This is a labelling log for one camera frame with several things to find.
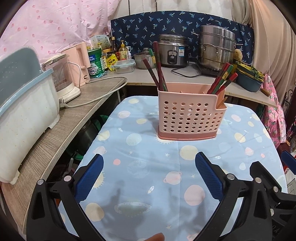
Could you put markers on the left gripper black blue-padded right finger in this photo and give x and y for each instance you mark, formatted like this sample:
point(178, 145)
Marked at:
point(254, 219)

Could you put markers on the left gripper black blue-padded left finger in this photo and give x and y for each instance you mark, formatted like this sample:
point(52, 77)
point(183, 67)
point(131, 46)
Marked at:
point(44, 221)

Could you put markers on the fingertip at bottom edge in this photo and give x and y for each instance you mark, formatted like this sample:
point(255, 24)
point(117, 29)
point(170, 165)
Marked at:
point(156, 237)

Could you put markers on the pink floral cloth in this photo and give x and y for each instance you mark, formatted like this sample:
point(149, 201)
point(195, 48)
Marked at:
point(273, 117)

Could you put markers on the blue planet-print tablecloth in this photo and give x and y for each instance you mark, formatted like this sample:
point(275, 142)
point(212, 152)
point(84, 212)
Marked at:
point(149, 185)

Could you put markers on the white blue dish rack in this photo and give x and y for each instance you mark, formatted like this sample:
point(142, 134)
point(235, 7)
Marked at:
point(29, 105)

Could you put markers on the pink perforated utensil holder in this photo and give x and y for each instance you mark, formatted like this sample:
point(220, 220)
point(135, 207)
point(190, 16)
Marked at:
point(188, 113)

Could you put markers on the blue basin with items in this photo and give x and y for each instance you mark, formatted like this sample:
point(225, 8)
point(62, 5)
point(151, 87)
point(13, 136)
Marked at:
point(248, 77)

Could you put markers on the red green chopstick right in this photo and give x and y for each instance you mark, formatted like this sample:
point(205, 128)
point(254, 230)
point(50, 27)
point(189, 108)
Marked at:
point(223, 78)

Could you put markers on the red chopstick right lower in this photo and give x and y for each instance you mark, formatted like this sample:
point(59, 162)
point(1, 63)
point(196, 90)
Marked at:
point(228, 82)

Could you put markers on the white electric kettle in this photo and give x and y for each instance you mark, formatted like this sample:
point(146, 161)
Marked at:
point(62, 77)

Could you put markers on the black induction cooker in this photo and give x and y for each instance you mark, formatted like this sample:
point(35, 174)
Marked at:
point(205, 71)

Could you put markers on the dark red chopstick right upper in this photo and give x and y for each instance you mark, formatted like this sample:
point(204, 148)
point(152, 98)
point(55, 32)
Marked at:
point(224, 68)

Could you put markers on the green milk powder can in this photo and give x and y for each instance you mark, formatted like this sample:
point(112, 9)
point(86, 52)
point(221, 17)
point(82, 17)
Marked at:
point(95, 70)

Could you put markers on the pink appliance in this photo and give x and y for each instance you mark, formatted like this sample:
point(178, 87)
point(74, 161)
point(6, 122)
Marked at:
point(78, 56)

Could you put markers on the dark red chopstick left front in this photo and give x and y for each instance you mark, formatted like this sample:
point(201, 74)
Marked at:
point(154, 78)

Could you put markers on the clear plastic food container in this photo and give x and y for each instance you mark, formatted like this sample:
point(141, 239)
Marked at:
point(124, 66)

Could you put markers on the yellow snack packet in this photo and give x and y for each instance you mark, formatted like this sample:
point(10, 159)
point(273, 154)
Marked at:
point(111, 61)

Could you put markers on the large steel steamer pot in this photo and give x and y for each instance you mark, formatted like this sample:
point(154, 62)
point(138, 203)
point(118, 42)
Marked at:
point(216, 47)

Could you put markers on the dark red chopstick left tall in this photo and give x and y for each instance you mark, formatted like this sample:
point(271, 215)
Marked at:
point(157, 56)

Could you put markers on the yellow dish soap bottle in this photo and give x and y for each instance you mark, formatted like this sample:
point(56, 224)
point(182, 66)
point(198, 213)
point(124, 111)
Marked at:
point(123, 51)

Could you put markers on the beige curtain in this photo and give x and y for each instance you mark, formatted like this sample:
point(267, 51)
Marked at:
point(274, 42)

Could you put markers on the white box on shelf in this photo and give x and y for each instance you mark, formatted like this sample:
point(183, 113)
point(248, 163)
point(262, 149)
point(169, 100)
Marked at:
point(100, 39)

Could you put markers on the small steel pot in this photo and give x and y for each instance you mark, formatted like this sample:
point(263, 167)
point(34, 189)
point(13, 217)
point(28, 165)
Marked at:
point(139, 57)

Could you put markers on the silver rice cooker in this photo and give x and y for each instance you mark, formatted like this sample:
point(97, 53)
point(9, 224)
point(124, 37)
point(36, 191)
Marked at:
point(173, 50)

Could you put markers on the green chopstick left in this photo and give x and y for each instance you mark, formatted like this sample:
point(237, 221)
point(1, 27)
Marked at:
point(156, 66)

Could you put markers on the pink dotted curtain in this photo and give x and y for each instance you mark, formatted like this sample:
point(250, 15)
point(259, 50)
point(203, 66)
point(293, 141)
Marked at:
point(51, 26)

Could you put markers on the navy floral backsplash cloth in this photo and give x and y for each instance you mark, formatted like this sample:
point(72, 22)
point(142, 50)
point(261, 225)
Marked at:
point(139, 30)

